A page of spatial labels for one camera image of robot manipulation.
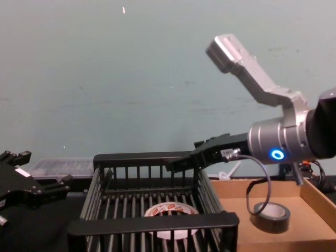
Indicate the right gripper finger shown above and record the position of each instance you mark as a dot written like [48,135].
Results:
[203,144]
[189,160]

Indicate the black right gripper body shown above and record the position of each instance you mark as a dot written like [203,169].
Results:
[231,143]

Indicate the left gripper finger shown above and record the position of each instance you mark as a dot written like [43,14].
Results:
[18,157]
[52,187]

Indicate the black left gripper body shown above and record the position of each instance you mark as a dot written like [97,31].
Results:
[15,186]

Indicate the roll of white tape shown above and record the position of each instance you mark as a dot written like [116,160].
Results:
[168,209]

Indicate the roll of silver tape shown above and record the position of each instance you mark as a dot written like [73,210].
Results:
[273,223]

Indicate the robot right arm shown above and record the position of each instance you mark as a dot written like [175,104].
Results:
[267,139]

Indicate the clear plastic case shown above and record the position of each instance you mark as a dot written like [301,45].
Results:
[60,166]

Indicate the white three-armed plastic piece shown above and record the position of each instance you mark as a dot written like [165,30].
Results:
[225,175]

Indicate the black table cloth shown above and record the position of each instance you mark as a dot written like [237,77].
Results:
[26,233]

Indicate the black rack with steel bars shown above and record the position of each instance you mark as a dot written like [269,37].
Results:
[157,225]

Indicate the shallow brown cardboard tray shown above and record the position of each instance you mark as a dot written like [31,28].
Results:
[309,231]

